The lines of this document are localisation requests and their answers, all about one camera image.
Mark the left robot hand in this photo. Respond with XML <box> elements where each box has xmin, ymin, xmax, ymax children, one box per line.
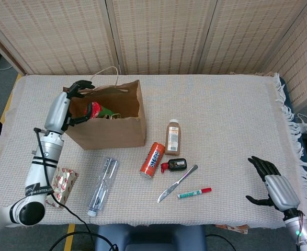
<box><xmin>43</xmin><ymin>79</ymin><xmax>96</xmax><ymax>134</ymax></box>

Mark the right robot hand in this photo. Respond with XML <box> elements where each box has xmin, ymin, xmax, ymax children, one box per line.
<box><xmin>245</xmin><ymin>156</ymin><xmax>300</xmax><ymax>212</ymax></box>

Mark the green chips canister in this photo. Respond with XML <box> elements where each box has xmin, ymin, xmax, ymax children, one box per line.
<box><xmin>84</xmin><ymin>101</ymin><xmax>117</xmax><ymax>120</ymax></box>

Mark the foil snack packet red print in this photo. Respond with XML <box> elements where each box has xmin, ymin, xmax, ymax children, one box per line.
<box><xmin>45</xmin><ymin>167</ymin><xmax>79</xmax><ymax>209</ymax></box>

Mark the clear plastic water bottle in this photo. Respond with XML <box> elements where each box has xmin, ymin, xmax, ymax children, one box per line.
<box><xmin>87</xmin><ymin>157</ymin><xmax>119</xmax><ymax>217</ymax></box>

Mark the brown paper bag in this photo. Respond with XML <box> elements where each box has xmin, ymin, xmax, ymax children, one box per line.
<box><xmin>61</xmin><ymin>66</ymin><xmax>146</xmax><ymax>151</ymax></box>

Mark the orange printed carton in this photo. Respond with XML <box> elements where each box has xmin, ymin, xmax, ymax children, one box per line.
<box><xmin>215</xmin><ymin>224</ymin><xmax>248</xmax><ymax>235</ymax></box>

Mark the woven bamboo screen panel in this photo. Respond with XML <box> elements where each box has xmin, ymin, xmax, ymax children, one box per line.
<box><xmin>261</xmin><ymin>0</ymin><xmax>307</xmax><ymax>109</ymax></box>
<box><xmin>197</xmin><ymin>0</ymin><xmax>307</xmax><ymax>75</ymax></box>
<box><xmin>0</xmin><ymin>0</ymin><xmax>120</xmax><ymax>76</ymax></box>
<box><xmin>106</xmin><ymin>0</ymin><xmax>218</xmax><ymax>75</ymax></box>

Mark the green marker red cap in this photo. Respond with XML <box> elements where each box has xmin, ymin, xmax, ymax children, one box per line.
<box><xmin>178</xmin><ymin>187</ymin><xmax>212</xmax><ymax>200</ymax></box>

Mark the white woven tablecloth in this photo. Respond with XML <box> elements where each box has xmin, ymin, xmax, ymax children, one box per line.
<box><xmin>0</xmin><ymin>72</ymin><xmax>307</xmax><ymax>227</ymax></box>

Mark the black bottle red cap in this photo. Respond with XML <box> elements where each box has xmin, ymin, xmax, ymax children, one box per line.
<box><xmin>160</xmin><ymin>158</ymin><xmax>187</xmax><ymax>173</ymax></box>

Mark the metal table knife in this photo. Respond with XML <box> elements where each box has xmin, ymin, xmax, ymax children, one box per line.
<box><xmin>157</xmin><ymin>164</ymin><xmax>198</xmax><ymax>204</ymax></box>

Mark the orange Arctic Ocean can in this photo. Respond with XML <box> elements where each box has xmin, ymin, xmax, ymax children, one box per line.
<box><xmin>139</xmin><ymin>142</ymin><xmax>166</xmax><ymax>179</ymax></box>

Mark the brown juice bottle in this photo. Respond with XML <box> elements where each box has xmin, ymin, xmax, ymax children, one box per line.
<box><xmin>164</xmin><ymin>119</ymin><xmax>181</xmax><ymax>156</ymax></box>

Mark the blue padded chair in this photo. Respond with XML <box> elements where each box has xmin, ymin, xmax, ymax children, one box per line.
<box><xmin>94</xmin><ymin>224</ymin><xmax>208</xmax><ymax>251</ymax></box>

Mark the black floor cable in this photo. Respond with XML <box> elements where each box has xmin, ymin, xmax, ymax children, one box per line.
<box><xmin>205</xmin><ymin>234</ymin><xmax>234</xmax><ymax>251</ymax></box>

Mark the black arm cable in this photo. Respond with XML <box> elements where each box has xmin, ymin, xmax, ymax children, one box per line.
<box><xmin>33</xmin><ymin>127</ymin><xmax>119</xmax><ymax>251</ymax></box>

